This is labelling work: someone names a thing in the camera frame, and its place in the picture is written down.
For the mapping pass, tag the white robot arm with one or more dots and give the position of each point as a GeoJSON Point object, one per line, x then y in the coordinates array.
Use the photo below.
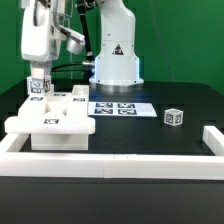
{"type": "Point", "coordinates": [117, 64]}

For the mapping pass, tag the white chair back frame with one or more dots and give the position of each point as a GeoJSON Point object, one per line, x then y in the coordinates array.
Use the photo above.
{"type": "Point", "coordinates": [54, 113]}

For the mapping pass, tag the white chair seat block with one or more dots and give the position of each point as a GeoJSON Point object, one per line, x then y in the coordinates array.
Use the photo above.
{"type": "Point", "coordinates": [59, 142]}

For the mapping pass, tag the white tag marker sheet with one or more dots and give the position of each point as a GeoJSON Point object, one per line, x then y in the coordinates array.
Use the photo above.
{"type": "Point", "coordinates": [122, 109]}

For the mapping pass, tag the white tagged cube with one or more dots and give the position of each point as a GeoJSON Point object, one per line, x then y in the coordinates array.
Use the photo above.
{"type": "Point", "coordinates": [46, 85]}
{"type": "Point", "coordinates": [173, 117]}

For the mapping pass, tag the white U-shaped fence frame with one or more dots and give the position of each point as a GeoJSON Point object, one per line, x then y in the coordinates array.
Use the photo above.
{"type": "Point", "coordinates": [15, 163]}

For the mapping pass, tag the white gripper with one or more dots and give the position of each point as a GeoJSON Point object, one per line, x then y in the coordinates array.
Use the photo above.
{"type": "Point", "coordinates": [43, 30]}

